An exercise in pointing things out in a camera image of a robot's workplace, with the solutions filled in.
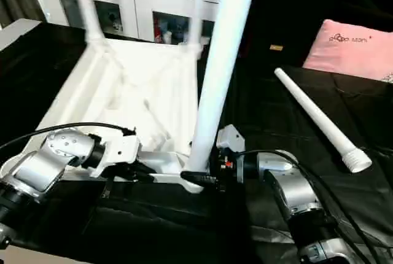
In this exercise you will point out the black work mat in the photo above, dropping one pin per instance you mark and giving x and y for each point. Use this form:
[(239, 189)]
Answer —
[(258, 92)]

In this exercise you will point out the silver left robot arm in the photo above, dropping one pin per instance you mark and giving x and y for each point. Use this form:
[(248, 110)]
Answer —
[(43, 166)]

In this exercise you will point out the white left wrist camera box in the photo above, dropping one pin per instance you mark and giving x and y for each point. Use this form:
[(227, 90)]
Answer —
[(123, 147)]

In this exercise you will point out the small yellow label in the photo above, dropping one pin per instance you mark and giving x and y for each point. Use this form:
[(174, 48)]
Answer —
[(276, 47)]

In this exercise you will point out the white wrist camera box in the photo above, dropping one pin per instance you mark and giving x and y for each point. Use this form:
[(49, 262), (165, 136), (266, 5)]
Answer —
[(123, 147), (230, 138)]

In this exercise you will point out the pink printed pillow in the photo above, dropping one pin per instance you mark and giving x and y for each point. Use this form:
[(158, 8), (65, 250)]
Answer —
[(353, 49)]

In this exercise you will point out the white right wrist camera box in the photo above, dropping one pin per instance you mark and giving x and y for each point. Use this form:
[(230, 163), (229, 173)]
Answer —
[(230, 138)]

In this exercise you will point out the black sofa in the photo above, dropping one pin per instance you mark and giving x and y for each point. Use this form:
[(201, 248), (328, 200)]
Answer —
[(288, 6)]

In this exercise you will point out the white glass-door cabinet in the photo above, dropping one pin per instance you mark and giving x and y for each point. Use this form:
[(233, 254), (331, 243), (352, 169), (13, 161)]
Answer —
[(135, 0)]

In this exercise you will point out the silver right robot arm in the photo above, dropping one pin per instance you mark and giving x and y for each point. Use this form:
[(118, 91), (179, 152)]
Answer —
[(295, 190)]

